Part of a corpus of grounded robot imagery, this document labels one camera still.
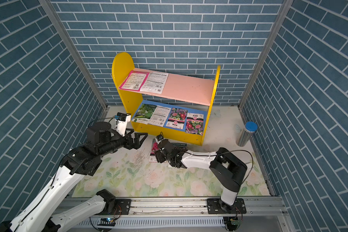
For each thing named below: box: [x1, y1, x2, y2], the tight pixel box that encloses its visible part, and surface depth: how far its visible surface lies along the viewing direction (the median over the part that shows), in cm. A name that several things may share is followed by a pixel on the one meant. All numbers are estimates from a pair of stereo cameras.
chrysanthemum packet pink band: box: [165, 107, 189, 131], surface depth 96 cm
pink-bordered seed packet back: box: [118, 70, 150, 92], surface depth 78 cm
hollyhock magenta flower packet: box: [148, 138, 160, 163], surface depth 94 cm
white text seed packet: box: [140, 72, 169, 95], surface depth 77 cm
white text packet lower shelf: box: [147, 104, 172, 128], surface depth 98 cm
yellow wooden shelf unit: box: [111, 51, 221, 146], surface depth 82 cm
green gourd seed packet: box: [131, 103, 158, 124], surface depth 100 cm
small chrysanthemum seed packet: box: [185, 112, 204, 136], surface depth 93 cm
